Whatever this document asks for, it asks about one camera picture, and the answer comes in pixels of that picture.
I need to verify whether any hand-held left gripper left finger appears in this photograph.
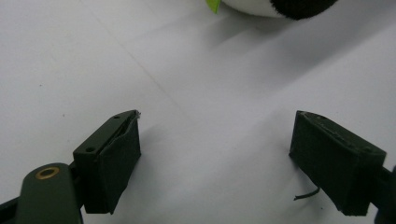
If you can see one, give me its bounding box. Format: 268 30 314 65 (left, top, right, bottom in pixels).
73 109 142 216

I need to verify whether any pale blue table mat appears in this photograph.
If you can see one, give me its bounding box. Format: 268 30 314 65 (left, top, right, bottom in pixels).
0 0 396 224

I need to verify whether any panda plush toy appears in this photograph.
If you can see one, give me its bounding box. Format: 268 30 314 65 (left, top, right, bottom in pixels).
205 0 339 21

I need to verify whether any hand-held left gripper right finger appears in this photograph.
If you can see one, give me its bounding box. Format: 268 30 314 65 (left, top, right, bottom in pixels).
289 109 388 217

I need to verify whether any thin black wire stub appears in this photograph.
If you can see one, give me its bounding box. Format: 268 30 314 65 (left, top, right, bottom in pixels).
293 186 321 202

